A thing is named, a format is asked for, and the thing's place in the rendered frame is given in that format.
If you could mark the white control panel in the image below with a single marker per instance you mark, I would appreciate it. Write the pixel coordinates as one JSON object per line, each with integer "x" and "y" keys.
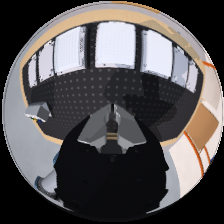
{"x": 38, "y": 111}

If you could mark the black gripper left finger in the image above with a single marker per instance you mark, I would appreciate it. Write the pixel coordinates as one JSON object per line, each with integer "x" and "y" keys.
{"x": 92, "y": 131}

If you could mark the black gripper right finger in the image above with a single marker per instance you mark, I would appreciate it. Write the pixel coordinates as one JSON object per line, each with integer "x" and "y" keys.
{"x": 132, "y": 132}

